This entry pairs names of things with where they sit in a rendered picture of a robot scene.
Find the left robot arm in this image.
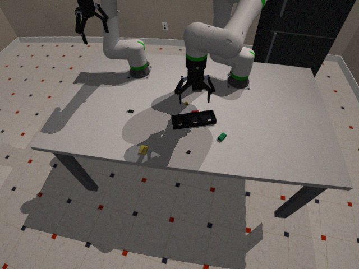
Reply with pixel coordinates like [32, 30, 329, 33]
[183, 0, 267, 89]

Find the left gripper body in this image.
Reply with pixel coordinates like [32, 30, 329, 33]
[187, 69, 205, 83]

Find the green nine-volt battery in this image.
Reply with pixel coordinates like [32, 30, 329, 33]
[218, 133, 227, 142]

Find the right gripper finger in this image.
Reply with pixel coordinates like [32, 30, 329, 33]
[91, 3, 109, 33]
[75, 11, 90, 45]

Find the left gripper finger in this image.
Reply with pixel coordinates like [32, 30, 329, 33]
[174, 76, 193, 104]
[204, 75, 215, 103]

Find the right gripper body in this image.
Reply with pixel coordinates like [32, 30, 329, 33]
[77, 0, 96, 18]

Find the black rack of three bins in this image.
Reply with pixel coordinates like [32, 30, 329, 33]
[171, 110, 217, 130]

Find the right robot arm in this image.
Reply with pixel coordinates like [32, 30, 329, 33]
[100, 0, 150, 78]

